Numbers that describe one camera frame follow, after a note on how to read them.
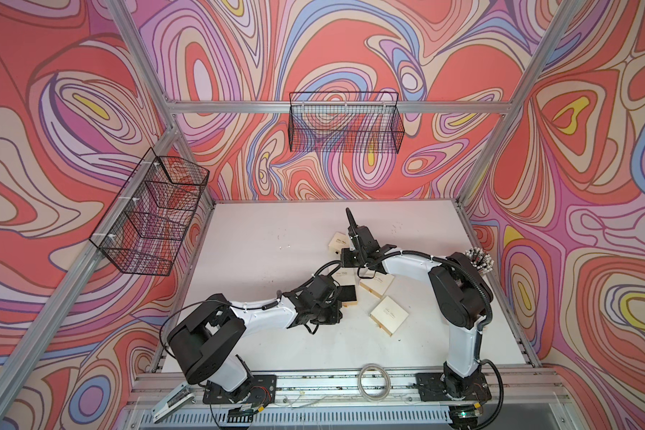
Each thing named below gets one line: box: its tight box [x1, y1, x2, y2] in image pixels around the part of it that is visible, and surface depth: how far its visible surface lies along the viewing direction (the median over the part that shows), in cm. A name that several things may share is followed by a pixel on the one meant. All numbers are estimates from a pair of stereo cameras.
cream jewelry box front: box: [369, 295, 410, 338], surface depth 86 cm
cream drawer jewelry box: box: [330, 266, 360, 307], surface depth 92 cm
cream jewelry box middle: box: [359, 271, 396, 299], surface depth 93 cm
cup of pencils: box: [463, 246, 495, 276], surface depth 83 cm
